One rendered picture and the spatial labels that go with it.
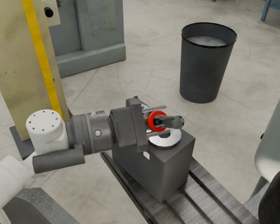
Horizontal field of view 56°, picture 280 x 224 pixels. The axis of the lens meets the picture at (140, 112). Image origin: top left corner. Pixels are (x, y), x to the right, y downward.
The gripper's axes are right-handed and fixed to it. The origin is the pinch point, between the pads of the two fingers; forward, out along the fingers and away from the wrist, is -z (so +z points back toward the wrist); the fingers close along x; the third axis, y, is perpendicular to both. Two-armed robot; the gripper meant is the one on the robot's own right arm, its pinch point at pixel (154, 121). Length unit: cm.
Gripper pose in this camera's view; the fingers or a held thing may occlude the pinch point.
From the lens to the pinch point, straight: 60.3
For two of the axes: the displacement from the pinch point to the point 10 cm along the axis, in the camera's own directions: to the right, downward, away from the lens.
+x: 1.7, 9.8, 0.2
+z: -9.6, 1.7, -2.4
